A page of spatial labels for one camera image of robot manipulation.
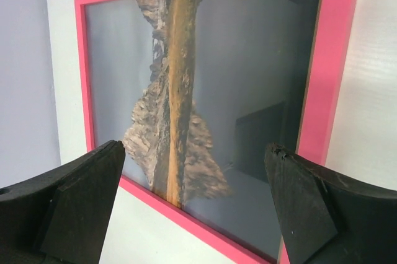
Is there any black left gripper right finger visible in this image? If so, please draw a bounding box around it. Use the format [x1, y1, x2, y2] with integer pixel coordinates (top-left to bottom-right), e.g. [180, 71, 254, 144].
[264, 144, 396, 263]

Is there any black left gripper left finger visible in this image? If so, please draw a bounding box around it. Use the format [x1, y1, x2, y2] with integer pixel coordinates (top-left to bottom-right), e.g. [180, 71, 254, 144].
[1, 140, 125, 263]

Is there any pink picture frame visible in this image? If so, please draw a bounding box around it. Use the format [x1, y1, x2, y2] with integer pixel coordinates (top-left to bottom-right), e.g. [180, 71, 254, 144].
[74, 0, 356, 263]

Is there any mountain landscape photo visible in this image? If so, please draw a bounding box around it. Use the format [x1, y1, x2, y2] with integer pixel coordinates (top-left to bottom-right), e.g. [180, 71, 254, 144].
[84, 0, 319, 263]

